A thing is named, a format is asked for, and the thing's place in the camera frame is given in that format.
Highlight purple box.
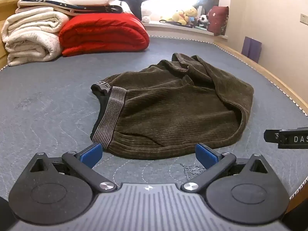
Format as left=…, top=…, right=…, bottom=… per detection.
left=241, top=36, right=262, bottom=63

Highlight cream rolled blanket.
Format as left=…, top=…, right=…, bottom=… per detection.
left=2, top=7, right=70, bottom=66

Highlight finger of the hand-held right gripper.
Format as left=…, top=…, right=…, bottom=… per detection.
left=264, top=129, right=280, bottom=144

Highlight dark red cushion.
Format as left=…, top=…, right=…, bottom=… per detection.
left=207, top=5, right=229, bottom=36

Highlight brown corduroy pants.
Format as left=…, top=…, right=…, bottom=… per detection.
left=90, top=52, right=255, bottom=160

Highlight grey quilted mattress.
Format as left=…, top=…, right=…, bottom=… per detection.
left=0, top=36, right=308, bottom=199

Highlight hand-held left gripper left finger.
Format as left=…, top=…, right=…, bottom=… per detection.
left=29, top=142, right=116, bottom=193

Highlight yellow bear plush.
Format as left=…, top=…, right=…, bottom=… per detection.
left=171, top=6, right=198, bottom=26

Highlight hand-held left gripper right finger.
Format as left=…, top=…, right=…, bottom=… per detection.
left=181, top=143, right=269, bottom=193

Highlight panda plush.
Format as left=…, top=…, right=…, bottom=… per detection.
left=198, top=14, right=211, bottom=30

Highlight white plush toy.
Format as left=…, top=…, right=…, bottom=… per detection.
left=141, top=4, right=161, bottom=23

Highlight red folded quilt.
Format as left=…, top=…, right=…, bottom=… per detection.
left=58, top=12, right=150, bottom=57

